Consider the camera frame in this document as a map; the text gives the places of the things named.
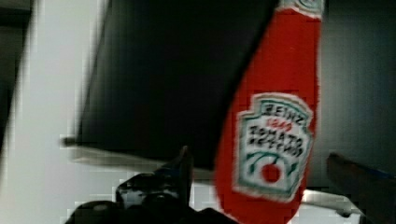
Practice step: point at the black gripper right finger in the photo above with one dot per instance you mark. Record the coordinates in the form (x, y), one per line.
(371, 190)

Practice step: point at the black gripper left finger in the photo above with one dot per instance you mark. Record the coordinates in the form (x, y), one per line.
(173, 178)

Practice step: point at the red felt ketchup bottle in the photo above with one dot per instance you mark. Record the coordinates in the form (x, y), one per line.
(268, 134)

